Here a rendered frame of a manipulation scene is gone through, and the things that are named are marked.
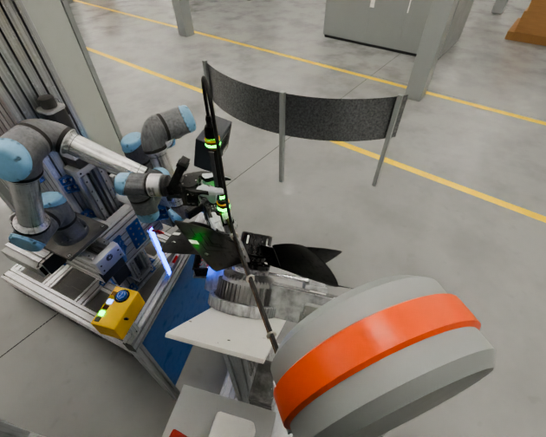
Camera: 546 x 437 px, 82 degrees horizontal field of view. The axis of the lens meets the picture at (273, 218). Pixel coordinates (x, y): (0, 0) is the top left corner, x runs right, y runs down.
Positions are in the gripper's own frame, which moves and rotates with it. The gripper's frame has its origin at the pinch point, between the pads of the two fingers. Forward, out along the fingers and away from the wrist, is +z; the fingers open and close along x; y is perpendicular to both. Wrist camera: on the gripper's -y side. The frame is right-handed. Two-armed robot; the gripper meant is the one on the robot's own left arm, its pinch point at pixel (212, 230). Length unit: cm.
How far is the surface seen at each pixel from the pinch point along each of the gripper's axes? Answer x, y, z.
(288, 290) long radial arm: 2.1, 18.4, 35.3
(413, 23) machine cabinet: 20, 459, -399
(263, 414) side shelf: 32, 0, 62
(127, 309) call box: 15.0, -36.8, 16.0
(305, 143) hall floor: 102, 163, -203
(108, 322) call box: 15.3, -43.4, 19.0
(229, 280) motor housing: 0.7, -0.6, 25.3
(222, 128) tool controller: -8, 22, -66
